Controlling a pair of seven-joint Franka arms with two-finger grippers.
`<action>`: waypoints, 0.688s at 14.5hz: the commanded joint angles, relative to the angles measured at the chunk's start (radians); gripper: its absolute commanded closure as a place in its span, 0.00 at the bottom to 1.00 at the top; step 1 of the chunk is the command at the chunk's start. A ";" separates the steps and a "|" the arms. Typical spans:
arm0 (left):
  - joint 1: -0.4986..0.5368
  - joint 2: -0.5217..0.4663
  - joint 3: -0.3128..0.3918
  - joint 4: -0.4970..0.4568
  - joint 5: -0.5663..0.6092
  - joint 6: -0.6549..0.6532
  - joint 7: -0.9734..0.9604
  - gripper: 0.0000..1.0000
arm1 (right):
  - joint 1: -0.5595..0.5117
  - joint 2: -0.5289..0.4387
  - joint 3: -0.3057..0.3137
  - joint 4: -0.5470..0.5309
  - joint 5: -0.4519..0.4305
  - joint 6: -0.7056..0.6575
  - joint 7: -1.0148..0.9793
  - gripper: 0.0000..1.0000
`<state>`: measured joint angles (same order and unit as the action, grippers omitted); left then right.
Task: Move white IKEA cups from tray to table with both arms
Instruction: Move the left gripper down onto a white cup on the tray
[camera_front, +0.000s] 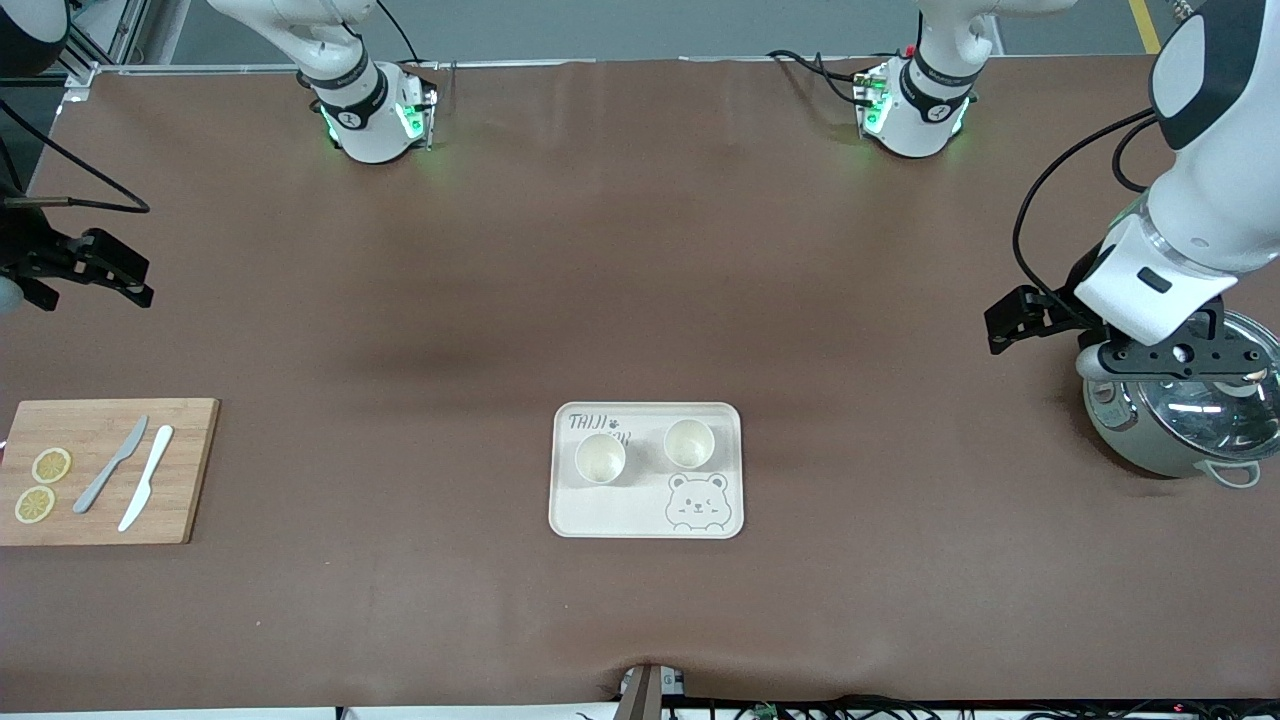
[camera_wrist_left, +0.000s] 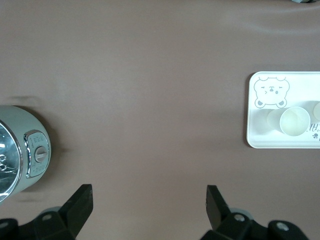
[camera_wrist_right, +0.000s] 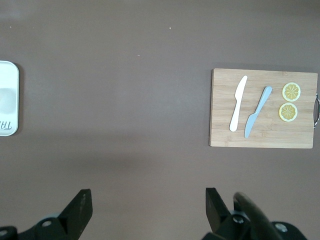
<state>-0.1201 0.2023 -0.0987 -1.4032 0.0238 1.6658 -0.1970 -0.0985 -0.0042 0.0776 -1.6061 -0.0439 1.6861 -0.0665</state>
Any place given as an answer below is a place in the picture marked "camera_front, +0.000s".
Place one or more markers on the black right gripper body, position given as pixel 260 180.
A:
pixel 28 248

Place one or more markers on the white plastic cup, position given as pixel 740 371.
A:
pixel 689 444
pixel 600 460

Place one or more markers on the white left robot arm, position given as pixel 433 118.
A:
pixel 1220 200

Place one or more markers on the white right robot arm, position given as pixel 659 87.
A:
pixel 365 120

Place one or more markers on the glass pot lid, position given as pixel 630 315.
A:
pixel 1200 420

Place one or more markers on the grey electric cooking pot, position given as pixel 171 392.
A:
pixel 1125 440

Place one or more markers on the grey plastic knife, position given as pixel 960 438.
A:
pixel 112 465

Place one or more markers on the lemon slice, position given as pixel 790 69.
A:
pixel 35 504
pixel 51 465

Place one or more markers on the white plastic knife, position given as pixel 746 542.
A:
pixel 152 470

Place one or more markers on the wooden cutting board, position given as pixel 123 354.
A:
pixel 185 480

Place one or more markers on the brown table cover mat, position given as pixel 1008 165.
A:
pixel 640 250

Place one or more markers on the cream tray with bear print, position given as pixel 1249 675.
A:
pixel 610 515

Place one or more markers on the aluminium frame profile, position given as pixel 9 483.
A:
pixel 100 40

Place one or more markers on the grey metal table bracket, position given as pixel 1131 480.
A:
pixel 640 695

